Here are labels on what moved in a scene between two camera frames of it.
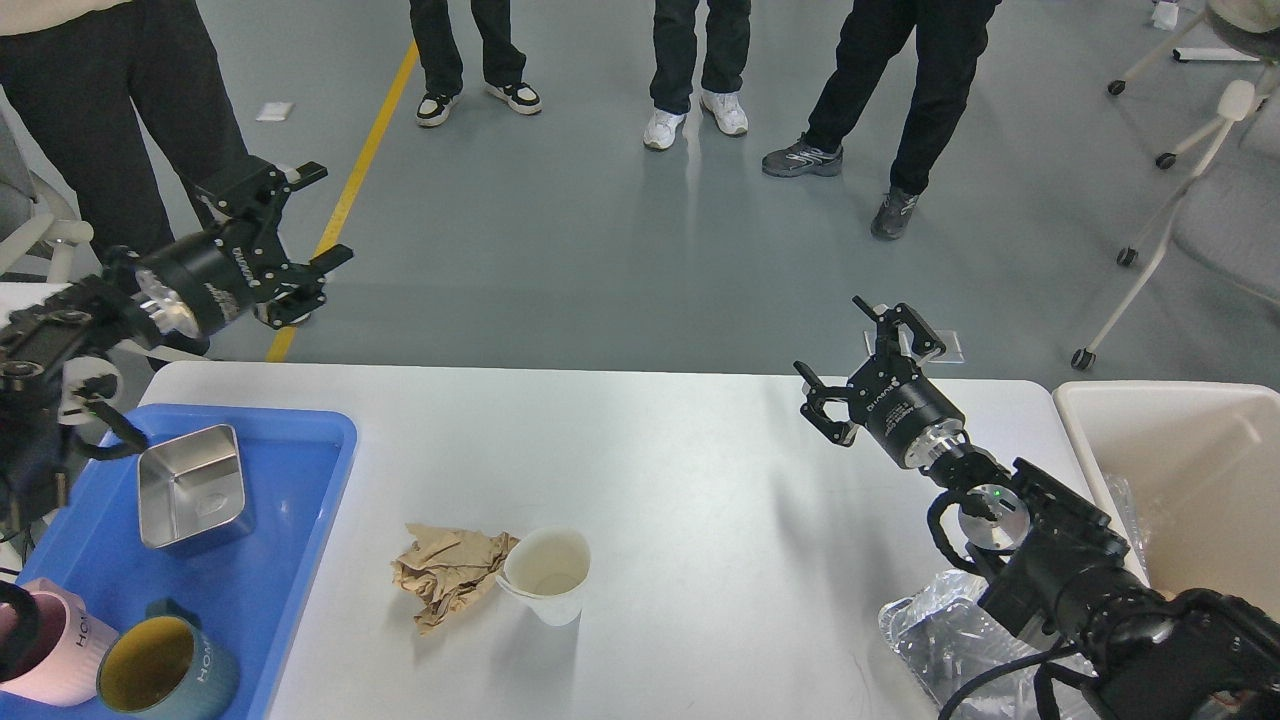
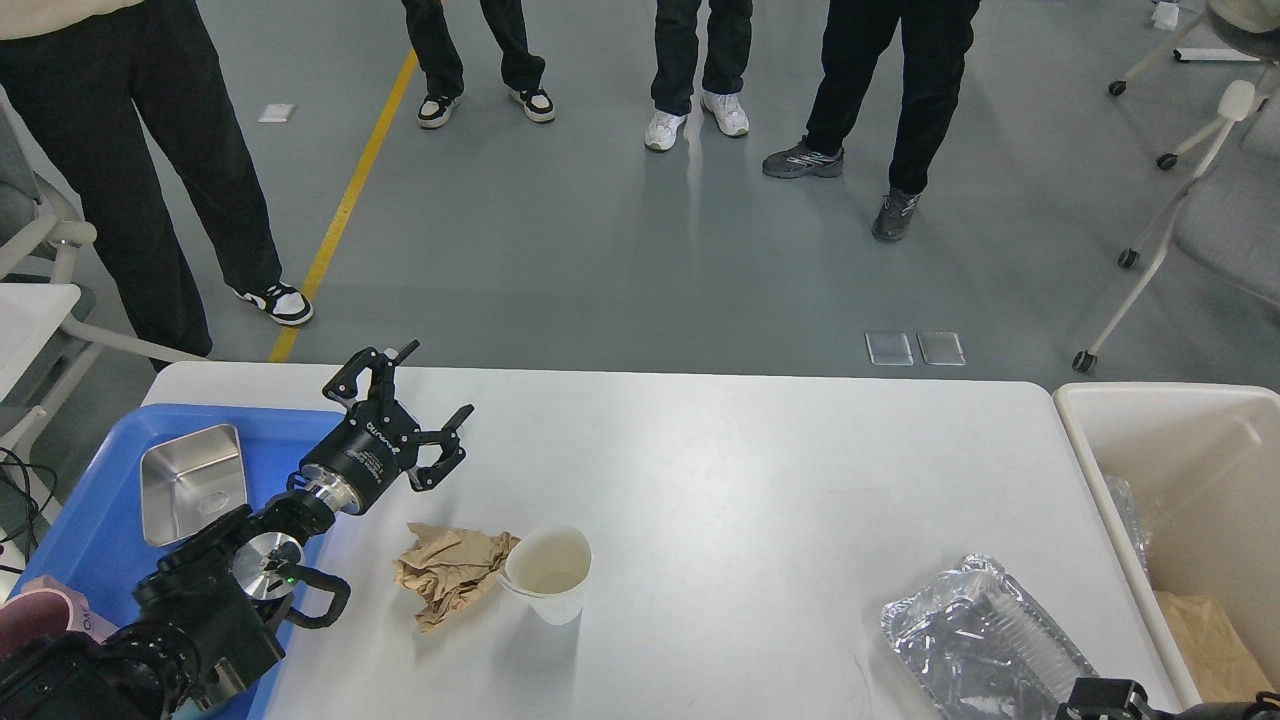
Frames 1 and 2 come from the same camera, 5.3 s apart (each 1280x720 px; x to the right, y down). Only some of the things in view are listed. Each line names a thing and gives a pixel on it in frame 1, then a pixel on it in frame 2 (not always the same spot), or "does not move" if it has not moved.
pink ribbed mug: x=50 y=650 does not move
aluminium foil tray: x=942 y=636 does not move
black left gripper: x=190 y=285 → x=358 y=462
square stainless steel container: x=189 y=484 does not move
